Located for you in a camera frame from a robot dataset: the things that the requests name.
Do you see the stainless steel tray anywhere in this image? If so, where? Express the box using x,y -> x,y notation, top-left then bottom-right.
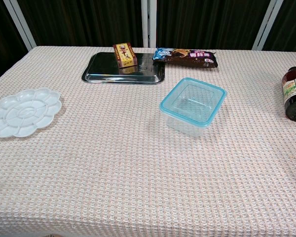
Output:
81,51 -> 166,85

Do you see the pink waffle tablecloth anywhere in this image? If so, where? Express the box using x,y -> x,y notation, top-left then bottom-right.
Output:
0,45 -> 296,237

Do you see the white frame post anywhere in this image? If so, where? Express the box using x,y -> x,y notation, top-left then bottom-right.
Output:
6,0 -> 37,51
252,0 -> 284,51
141,0 -> 158,49

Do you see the clear blue-rimmed plastic container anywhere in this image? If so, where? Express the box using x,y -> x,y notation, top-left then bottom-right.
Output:
160,78 -> 226,138

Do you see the black curtain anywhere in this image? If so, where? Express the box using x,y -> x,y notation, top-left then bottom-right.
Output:
0,0 -> 296,86

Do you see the yellow red carton box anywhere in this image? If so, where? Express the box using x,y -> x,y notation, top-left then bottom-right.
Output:
112,41 -> 139,69

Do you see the white flower shaped palette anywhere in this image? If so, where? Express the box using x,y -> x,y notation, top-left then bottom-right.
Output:
0,88 -> 62,138

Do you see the brown drink bottle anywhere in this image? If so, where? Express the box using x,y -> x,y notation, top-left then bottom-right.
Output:
282,66 -> 296,123

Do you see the brown blue snack packet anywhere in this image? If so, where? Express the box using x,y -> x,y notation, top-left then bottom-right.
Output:
152,47 -> 219,69

